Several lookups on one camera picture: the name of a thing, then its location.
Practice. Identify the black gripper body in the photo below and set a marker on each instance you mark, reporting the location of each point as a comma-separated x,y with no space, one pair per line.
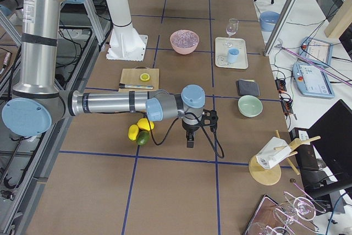
190,129

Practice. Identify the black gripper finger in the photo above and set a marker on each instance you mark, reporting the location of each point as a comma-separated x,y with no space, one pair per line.
192,140
188,137

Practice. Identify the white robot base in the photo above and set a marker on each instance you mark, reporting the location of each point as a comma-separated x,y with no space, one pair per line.
125,42

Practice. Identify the light blue cup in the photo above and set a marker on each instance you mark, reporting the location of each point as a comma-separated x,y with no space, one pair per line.
232,55

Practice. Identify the clear ice cubes pile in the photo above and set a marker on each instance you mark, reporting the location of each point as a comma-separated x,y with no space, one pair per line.
185,39

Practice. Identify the green bowl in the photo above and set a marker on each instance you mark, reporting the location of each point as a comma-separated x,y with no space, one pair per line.
250,106

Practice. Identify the yellow lemon front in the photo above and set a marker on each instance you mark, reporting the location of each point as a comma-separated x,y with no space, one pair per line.
145,124

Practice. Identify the yellow lemon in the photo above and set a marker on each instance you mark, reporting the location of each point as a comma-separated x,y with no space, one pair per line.
133,132
145,124

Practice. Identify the yellow lemon back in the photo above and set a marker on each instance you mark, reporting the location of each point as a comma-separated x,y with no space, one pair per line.
133,132

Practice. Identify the half lemon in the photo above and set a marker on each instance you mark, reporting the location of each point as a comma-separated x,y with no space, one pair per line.
145,77

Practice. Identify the white carton on stand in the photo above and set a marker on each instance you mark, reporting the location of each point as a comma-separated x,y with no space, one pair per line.
275,151

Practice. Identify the cream bear tray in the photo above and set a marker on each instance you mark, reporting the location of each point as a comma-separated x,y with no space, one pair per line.
221,53

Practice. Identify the wooden stand with base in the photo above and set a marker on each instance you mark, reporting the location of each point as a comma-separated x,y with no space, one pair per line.
273,175

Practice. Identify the pink bowl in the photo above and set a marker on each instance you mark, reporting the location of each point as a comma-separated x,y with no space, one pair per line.
183,50

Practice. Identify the wooden cutting board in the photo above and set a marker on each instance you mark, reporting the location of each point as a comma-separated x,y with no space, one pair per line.
132,76

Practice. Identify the steel muddler black tip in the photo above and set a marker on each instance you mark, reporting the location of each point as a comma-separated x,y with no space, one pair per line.
131,86

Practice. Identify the clear wine glass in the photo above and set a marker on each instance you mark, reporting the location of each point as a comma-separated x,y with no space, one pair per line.
231,29

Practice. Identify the teach pendant near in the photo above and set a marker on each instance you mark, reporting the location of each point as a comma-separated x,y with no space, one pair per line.
312,82

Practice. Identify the teach pendant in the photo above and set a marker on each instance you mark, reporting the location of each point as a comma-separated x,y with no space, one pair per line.
312,82
318,51

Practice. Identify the dark tray far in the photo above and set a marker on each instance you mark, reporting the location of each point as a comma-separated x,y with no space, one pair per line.
264,215

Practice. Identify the blue bowl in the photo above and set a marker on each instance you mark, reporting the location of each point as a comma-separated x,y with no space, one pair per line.
268,20

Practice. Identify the black monitor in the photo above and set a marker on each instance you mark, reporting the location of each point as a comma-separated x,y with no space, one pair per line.
334,147

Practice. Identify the teach pendant far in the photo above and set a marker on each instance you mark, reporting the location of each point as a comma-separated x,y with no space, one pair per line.
318,51

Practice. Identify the clear glasses on rack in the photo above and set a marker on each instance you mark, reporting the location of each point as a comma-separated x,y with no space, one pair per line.
296,212

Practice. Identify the aluminium frame post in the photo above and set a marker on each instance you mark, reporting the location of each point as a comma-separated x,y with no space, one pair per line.
279,26

